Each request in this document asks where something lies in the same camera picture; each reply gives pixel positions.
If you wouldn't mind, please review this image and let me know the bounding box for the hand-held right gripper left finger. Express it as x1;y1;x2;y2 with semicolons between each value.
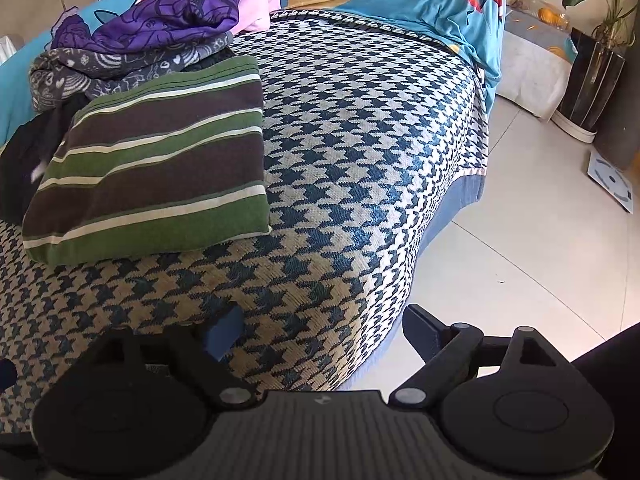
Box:
70;302;257;408

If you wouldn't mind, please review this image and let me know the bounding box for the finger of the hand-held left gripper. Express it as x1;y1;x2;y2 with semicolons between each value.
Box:
0;359;19;393

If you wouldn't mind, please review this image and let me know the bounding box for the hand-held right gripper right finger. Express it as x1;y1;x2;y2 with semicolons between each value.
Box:
389;304;576;407

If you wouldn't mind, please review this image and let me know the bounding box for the green striped shirt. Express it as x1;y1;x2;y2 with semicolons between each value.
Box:
22;55;272;267

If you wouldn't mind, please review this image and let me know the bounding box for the purple floral garment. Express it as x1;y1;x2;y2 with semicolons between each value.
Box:
51;0;242;56

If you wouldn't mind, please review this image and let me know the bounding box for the houndstooth blanket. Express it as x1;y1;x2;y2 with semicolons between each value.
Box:
0;9;493;433

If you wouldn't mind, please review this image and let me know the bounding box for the black garment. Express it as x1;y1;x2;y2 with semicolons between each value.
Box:
0;92;91;226

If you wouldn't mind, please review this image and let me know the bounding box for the white bathroom scale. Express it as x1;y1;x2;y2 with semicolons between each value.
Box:
587;152;633;216

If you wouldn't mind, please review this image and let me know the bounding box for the white cloth-covered table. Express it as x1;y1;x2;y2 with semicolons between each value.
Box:
495;10;578;121

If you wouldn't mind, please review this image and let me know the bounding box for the grey patterned garment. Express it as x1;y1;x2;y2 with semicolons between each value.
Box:
28;30;236;113

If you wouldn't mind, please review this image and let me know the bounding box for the tall black planter with plant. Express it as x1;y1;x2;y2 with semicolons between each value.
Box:
552;0;636;143

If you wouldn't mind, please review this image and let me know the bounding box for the blue cartoon print quilt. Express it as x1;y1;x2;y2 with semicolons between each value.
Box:
0;0;508;146

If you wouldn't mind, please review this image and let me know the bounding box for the pink garment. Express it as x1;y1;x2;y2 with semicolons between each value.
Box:
225;0;282;35

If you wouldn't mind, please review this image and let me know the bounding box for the clear fruit container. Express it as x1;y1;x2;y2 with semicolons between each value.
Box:
520;0;572;32

